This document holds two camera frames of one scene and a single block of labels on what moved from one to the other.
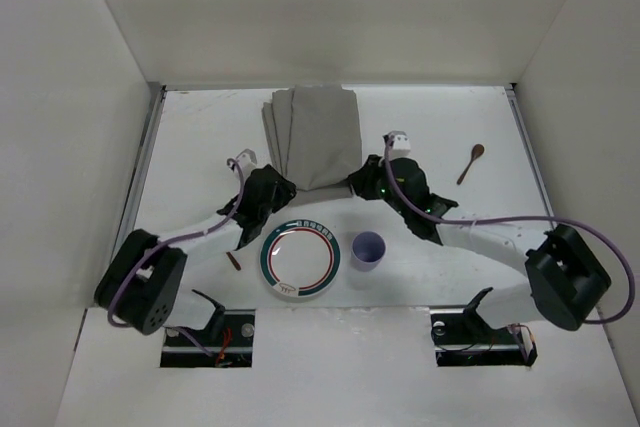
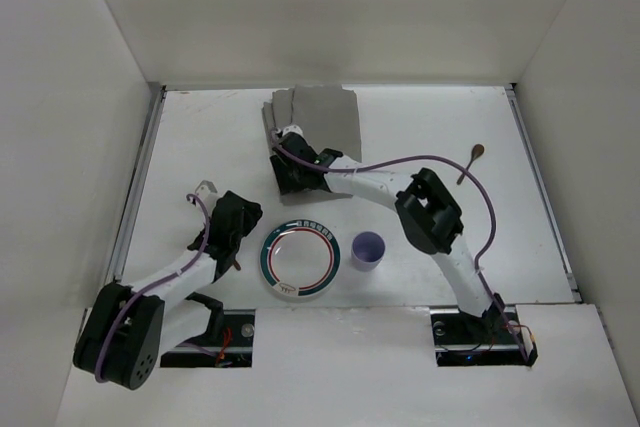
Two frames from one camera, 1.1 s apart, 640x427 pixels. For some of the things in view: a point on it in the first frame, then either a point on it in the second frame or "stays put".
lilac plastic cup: [367, 250] stays put
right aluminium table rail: [512, 94] stays put
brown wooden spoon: [476, 153] stays put
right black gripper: [366, 178] to [288, 173]
